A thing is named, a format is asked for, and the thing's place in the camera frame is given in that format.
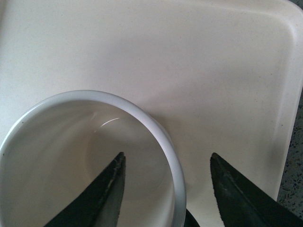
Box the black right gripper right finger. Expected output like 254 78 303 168
210 153 303 227

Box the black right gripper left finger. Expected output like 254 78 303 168
46 152 125 227

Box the white smiley mug black handle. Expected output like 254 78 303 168
0 90 198 227

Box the beige rectangular plastic tray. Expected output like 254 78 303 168
0 0 303 227

